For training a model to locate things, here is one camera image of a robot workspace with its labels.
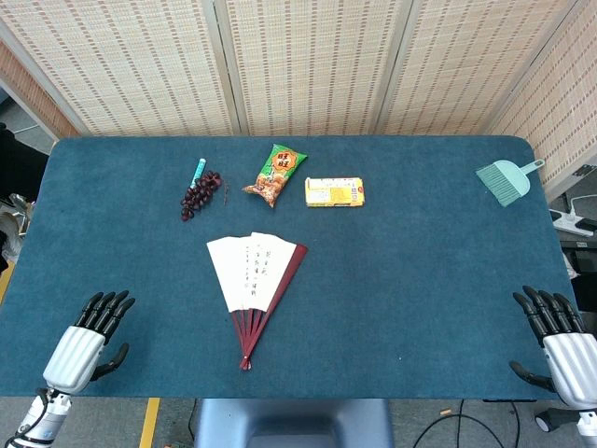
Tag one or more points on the green orange snack bag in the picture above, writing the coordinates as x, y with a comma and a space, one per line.
277, 175

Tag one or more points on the black caster wheel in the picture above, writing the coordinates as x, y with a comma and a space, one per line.
545, 420

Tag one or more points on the yellow biscuit box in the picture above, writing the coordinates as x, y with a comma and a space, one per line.
333, 191

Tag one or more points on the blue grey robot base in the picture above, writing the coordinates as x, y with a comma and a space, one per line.
294, 424

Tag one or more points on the blue felt table cover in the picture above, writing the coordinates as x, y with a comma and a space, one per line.
420, 289

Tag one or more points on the dark purple grape bunch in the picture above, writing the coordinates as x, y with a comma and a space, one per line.
198, 193

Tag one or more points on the woven bamboo screen panel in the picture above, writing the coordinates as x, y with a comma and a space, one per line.
130, 65
462, 65
559, 112
312, 65

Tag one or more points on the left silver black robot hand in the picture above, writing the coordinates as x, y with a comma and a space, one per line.
74, 354

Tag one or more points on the mint green hand brush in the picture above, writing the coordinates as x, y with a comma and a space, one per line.
506, 179

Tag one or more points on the teal white tube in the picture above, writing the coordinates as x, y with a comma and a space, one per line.
198, 170

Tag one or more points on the black box under power strip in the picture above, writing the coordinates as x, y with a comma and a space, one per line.
583, 256

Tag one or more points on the white power strip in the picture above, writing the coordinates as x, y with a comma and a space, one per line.
566, 221

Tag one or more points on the crumpled silver bag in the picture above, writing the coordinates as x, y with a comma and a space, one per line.
16, 219

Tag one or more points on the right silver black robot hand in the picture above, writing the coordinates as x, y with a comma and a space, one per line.
571, 359

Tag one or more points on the red ribbed paper folding fan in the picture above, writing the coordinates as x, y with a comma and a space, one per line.
247, 275

